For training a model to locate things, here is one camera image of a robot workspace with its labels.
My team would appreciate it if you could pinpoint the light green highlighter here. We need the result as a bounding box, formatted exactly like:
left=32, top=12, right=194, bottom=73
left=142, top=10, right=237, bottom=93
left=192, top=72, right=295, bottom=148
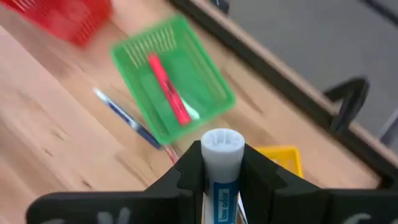
left=180, top=98, right=201, bottom=121

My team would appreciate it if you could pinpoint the blue label Expo marker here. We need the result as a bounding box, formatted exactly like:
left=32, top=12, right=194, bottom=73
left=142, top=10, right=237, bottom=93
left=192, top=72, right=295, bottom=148
left=200, top=128, right=246, bottom=224

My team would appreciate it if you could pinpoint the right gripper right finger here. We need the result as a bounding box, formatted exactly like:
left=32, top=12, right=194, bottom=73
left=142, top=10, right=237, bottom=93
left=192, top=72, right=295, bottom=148
left=239, top=143, right=330, bottom=224

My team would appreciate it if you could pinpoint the green plastic basket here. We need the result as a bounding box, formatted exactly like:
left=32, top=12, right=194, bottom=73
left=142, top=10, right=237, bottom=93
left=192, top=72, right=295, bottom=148
left=110, top=14, right=236, bottom=146

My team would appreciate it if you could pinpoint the thin red Expo marker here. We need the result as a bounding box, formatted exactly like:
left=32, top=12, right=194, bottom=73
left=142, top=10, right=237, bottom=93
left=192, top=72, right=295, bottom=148
left=164, top=144, right=180, bottom=164

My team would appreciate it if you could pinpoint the pink highlighter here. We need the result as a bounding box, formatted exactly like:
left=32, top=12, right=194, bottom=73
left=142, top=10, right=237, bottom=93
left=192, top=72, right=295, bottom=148
left=147, top=53, right=192, bottom=127

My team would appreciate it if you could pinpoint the yellow plastic basket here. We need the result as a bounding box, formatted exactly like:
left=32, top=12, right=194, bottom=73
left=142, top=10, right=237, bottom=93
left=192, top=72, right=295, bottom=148
left=253, top=145, right=304, bottom=180

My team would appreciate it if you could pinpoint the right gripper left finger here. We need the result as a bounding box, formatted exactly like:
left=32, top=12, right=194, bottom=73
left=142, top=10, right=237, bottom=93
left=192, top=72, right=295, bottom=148
left=146, top=140, right=206, bottom=224

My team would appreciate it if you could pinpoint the thin blue Expo marker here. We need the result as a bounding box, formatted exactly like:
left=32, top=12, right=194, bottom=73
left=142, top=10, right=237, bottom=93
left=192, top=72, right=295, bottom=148
left=93, top=88, right=163, bottom=150

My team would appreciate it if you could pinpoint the red plastic basket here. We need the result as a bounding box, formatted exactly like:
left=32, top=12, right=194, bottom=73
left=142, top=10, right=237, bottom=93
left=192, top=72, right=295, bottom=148
left=0, top=0, right=113, bottom=47

